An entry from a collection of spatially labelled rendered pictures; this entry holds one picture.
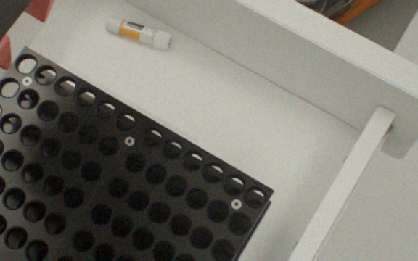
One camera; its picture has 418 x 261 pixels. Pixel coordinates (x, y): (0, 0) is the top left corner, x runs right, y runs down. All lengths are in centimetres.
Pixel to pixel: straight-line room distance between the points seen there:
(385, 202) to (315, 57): 17
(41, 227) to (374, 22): 112
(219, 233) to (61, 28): 20
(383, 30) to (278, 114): 98
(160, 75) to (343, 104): 13
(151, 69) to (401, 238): 22
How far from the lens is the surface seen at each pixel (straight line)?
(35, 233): 49
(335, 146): 56
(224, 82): 57
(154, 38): 57
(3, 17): 38
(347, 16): 142
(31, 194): 49
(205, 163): 48
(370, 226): 63
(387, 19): 154
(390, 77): 48
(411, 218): 63
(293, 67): 53
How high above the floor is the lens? 137
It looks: 72 degrees down
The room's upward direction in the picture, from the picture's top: 4 degrees counter-clockwise
